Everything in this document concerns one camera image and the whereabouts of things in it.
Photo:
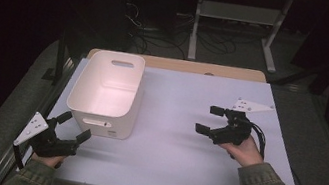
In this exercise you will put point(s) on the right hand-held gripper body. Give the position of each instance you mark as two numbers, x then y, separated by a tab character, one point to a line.
235	131

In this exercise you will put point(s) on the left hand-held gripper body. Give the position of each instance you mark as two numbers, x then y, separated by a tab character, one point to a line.
53	146

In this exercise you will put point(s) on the white plastic bin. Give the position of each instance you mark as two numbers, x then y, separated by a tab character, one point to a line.
107	96

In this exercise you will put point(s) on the person's left hand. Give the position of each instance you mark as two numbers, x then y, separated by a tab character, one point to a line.
49	160

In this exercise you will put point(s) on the person's right hand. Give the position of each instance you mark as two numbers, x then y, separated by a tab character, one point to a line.
245	153

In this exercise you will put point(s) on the wooden table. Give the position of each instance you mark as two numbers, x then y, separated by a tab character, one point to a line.
190	66

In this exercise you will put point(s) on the white metal desk frame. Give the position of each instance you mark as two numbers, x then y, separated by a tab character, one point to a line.
240	13

